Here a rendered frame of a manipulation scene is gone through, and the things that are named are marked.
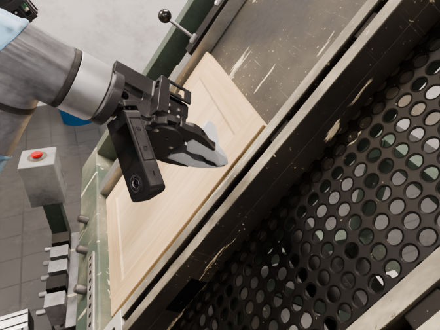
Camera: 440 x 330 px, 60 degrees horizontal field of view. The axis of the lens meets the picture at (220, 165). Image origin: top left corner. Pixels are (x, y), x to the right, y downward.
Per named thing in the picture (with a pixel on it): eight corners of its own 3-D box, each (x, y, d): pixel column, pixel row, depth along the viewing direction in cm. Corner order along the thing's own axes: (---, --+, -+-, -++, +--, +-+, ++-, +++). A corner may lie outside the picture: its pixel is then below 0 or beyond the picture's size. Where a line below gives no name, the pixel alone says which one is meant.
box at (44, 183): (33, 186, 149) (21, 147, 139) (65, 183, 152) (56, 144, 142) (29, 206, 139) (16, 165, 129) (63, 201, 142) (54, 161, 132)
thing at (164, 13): (195, 47, 109) (157, 18, 108) (203, 36, 108) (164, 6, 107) (192, 47, 105) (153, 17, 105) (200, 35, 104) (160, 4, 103)
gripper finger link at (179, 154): (226, 139, 62) (180, 114, 56) (226, 170, 59) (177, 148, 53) (213, 146, 64) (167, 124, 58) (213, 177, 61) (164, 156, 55)
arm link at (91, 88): (74, 86, 41) (46, 120, 46) (113, 105, 44) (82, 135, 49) (88, 38, 45) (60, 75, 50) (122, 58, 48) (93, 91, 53)
